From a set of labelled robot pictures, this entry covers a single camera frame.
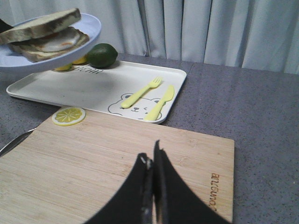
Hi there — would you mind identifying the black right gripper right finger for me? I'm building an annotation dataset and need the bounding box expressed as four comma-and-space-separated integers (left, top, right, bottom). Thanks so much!
153, 140, 229, 224

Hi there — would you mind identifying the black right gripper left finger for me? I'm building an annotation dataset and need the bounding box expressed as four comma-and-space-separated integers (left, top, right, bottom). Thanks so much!
86, 153, 153, 224

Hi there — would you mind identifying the light blue round plate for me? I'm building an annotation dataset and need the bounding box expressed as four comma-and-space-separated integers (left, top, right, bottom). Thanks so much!
0, 13, 102, 74

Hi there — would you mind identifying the toast slice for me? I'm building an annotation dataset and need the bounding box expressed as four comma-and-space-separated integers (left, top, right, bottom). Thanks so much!
0, 8, 81, 45
8, 27, 89, 63

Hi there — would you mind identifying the white bear tray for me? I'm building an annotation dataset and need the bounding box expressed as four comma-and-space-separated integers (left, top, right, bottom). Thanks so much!
7, 61, 186, 120

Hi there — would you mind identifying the wooden cutting board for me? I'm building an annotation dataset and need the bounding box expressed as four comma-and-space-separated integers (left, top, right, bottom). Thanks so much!
0, 111, 235, 224

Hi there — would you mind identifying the yellow plastic knife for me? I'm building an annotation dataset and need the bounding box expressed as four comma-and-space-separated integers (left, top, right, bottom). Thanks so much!
144, 85, 175, 121

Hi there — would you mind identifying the lemon slice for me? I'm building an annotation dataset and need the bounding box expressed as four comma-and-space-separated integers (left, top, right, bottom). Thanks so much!
51, 107, 86, 126

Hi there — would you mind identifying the yellow plastic fork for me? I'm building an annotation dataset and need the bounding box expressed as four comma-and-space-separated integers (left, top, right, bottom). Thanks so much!
121, 77, 162, 109

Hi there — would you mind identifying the green lime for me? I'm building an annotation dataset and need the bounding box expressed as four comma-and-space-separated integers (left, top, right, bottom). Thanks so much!
87, 43, 118, 68

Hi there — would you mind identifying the front yellow lemon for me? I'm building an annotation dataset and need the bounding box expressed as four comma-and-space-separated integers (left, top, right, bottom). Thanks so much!
54, 63, 73, 72

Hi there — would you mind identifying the yellow lemon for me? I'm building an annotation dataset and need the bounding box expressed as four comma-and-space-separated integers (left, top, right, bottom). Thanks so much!
72, 55, 88, 65
54, 63, 73, 72

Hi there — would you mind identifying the rear yellow lemon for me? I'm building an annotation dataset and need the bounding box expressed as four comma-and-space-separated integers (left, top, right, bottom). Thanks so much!
72, 55, 88, 65

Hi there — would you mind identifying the fried egg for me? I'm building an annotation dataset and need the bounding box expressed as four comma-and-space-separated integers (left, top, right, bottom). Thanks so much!
33, 27, 80, 52

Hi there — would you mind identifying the grey white curtain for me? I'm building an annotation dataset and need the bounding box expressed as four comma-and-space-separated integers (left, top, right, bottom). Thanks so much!
0, 0, 299, 74

